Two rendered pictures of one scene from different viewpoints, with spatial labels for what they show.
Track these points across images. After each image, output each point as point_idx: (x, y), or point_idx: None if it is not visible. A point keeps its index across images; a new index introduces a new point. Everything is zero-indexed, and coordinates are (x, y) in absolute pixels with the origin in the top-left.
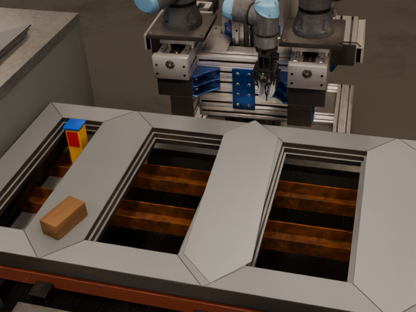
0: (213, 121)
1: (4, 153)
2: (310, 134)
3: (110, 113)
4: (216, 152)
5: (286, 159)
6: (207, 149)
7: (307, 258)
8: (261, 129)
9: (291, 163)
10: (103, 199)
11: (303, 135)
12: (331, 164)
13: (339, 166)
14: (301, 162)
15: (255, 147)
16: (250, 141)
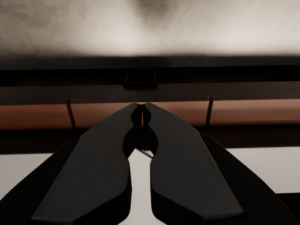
0: (10, 163)
1: None
2: (274, 165)
3: None
4: (47, 60)
5: (185, 52)
6: (24, 53)
7: None
8: (149, 171)
9: (193, 64)
10: None
11: (254, 172)
12: (268, 52)
13: (281, 55)
14: (213, 56)
15: (149, 215)
16: (135, 206)
